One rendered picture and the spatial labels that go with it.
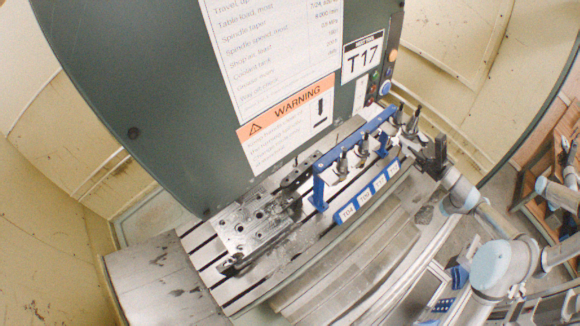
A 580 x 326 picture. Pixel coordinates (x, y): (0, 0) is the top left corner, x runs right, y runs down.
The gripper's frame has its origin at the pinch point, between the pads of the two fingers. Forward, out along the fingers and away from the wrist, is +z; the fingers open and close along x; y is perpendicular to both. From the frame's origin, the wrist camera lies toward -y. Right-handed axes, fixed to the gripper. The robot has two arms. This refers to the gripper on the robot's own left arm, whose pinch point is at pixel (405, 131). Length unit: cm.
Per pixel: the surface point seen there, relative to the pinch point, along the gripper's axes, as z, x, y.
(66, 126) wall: 104, -116, -10
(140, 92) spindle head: 2, -60, -51
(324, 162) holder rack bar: 13.9, -25.2, 10.1
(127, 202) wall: 103, -126, 69
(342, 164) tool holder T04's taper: 7.6, -23.2, 6.1
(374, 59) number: 2.1, -28.1, -38.9
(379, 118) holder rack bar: 14.2, 5.6, 9.7
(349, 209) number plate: 0.4, -19.9, 38.2
